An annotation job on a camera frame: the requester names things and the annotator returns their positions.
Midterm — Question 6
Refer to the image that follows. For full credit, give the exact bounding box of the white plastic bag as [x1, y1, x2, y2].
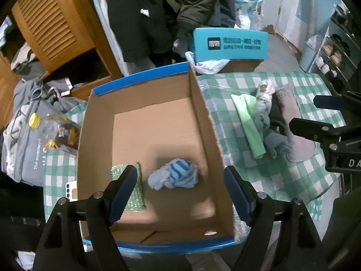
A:
[185, 51, 230, 75]

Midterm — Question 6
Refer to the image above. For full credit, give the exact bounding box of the green knitted cloth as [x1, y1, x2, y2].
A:
[111, 162, 147, 212]

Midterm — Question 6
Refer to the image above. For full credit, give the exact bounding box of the teal printed box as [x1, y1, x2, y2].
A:
[190, 28, 268, 63]

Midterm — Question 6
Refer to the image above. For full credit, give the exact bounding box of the wooden louvred cabinet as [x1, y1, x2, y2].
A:
[0, 0, 125, 127]

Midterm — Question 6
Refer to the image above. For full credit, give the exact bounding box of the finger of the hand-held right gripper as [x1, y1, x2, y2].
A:
[289, 118, 361, 145]
[313, 90, 361, 110]

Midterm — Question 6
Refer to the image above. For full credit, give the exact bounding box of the blue-rimmed cardboard box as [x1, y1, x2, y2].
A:
[76, 61, 236, 253]

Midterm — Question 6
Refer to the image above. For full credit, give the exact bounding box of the shoe rack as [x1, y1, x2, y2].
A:
[310, 4, 361, 91]

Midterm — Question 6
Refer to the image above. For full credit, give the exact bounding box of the light green sock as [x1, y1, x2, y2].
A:
[231, 94, 266, 159]

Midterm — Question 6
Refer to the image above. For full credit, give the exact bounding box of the dark olive jacket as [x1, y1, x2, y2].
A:
[158, 0, 236, 40]

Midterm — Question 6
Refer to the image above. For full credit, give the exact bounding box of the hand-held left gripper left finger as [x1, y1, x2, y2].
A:
[32, 164, 139, 271]

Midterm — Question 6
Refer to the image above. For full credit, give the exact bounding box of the printed clear plastic bag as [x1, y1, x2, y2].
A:
[231, 0, 267, 31]

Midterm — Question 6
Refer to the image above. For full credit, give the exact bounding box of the blue striped sock ball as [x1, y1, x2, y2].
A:
[147, 158, 199, 191]

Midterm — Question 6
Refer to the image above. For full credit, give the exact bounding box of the white hanging cloth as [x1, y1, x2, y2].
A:
[89, 0, 130, 77]

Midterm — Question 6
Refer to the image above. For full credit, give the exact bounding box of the grey-blue sock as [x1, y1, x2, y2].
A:
[254, 111, 292, 159]

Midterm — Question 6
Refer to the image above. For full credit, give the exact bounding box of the white phone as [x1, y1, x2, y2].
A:
[65, 181, 78, 202]

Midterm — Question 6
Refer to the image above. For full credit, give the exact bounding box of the light blue basket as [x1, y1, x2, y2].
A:
[299, 41, 322, 72]

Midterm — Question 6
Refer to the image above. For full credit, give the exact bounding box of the green checkered tablecloth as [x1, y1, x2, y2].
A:
[44, 70, 346, 223]

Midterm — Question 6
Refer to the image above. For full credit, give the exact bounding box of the yellow-capped plastic bottle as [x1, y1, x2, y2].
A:
[28, 113, 82, 156]

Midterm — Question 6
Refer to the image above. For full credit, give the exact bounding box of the pinkish grey sock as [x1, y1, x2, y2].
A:
[272, 86, 316, 163]

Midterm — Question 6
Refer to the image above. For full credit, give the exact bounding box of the grey clothes pile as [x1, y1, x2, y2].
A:
[11, 42, 47, 77]

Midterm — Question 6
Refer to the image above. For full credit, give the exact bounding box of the grey hoodie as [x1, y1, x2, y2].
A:
[1, 79, 88, 182]

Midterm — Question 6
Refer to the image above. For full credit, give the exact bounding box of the brown cardboard box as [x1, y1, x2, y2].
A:
[220, 59, 266, 74]

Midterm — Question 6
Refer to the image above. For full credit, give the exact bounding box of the white patterned sock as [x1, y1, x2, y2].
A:
[255, 79, 275, 113]

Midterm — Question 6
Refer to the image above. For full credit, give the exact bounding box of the black jacket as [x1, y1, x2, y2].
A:
[106, 0, 173, 63]

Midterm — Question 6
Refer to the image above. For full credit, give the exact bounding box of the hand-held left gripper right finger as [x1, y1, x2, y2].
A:
[224, 165, 329, 271]

